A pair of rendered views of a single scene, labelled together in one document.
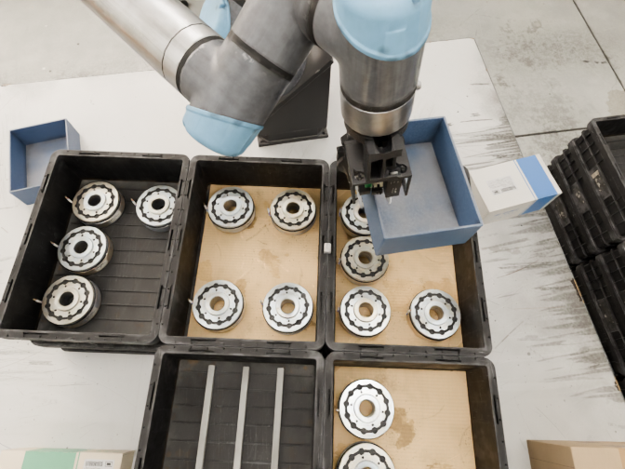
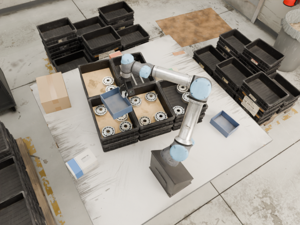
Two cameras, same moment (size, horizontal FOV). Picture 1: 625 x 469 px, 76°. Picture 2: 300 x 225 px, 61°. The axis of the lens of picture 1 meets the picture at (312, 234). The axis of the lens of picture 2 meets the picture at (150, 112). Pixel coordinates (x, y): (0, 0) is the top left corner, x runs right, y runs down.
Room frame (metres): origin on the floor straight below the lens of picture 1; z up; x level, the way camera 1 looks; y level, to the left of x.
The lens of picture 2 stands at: (1.43, -0.41, 2.57)
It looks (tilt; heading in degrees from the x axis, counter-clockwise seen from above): 55 degrees down; 154
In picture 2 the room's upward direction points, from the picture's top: 5 degrees clockwise
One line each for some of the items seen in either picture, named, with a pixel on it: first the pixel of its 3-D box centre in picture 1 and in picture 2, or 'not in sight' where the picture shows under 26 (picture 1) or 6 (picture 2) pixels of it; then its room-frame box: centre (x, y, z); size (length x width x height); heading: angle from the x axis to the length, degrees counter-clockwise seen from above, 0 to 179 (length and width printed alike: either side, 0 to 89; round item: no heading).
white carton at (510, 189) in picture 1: (507, 190); (82, 164); (0.53, -0.51, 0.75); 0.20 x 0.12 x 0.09; 108
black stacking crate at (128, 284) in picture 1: (113, 247); (181, 98); (0.29, 0.42, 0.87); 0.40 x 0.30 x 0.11; 0
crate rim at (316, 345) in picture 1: (252, 245); (148, 104); (0.29, 0.12, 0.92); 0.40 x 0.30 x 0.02; 0
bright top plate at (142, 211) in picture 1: (159, 205); (178, 110); (0.40, 0.34, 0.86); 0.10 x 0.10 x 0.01
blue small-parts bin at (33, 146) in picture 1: (46, 161); (224, 123); (0.59, 0.72, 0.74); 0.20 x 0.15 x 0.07; 18
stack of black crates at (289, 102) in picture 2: not in sight; (277, 93); (0.21, 1.86, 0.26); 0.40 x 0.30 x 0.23; 10
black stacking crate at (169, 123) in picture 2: (255, 253); (148, 107); (0.29, 0.12, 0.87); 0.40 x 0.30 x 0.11; 0
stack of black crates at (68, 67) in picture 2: not in sight; (74, 68); (-0.97, -0.33, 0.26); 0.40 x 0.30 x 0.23; 100
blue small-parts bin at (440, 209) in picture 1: (410, 184); (116, 102); (0.33, -0.16, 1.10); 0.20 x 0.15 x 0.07; 11
